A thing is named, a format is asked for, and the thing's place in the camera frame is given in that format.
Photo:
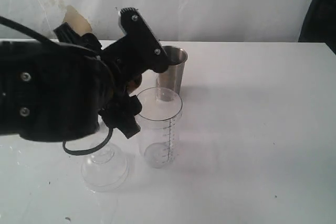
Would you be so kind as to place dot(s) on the clear plastic shaker cup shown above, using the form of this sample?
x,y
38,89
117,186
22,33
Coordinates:
x,y
159,123

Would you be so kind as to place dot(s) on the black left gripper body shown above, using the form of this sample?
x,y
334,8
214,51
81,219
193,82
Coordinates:
x,y
58,92

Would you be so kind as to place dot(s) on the dark object at right edge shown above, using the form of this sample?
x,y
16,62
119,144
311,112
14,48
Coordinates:
x,y
319,22

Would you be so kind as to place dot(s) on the clear shaker strainer lid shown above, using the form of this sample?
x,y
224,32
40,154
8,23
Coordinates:
x,y
106,169

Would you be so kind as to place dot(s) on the stainless steel cup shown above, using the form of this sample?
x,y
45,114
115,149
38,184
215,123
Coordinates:
x,y
172,78

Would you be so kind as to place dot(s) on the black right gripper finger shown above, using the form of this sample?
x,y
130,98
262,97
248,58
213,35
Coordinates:
x,y
143,40

